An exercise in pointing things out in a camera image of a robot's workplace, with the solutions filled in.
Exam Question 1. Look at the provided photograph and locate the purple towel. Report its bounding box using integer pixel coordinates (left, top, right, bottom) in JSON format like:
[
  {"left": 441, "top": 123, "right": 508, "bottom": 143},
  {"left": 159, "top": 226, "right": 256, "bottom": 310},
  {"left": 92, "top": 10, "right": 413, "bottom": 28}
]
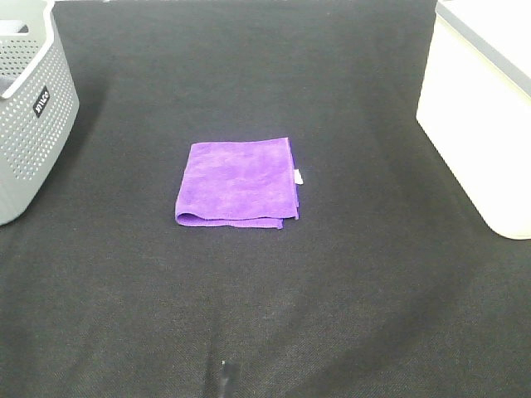
[{"left": 175, "top": 138, "right": 300, "bottom": 229}]

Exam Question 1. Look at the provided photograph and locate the black table cloth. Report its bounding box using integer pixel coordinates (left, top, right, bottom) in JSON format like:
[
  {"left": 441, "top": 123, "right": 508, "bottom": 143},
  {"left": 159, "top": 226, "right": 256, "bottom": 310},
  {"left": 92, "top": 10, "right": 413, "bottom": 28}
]
[{"left": 1, "top": 1, "right": 530, "bottom": 397}]

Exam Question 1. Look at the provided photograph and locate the cream plastic storage box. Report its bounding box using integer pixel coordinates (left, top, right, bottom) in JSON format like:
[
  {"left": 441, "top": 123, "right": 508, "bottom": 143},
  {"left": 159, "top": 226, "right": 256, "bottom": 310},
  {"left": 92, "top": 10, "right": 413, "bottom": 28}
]
[{"left": 417, "top": 1, "right": 530, "bottom": 240}]

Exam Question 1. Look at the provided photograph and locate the grey perforated plastic basket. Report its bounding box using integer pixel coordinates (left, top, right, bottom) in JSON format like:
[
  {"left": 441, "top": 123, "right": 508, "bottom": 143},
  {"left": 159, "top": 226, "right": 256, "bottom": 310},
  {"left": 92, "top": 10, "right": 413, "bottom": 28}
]
[{"left": 1, "top": 1, "right": 80, "bottom": 225}]

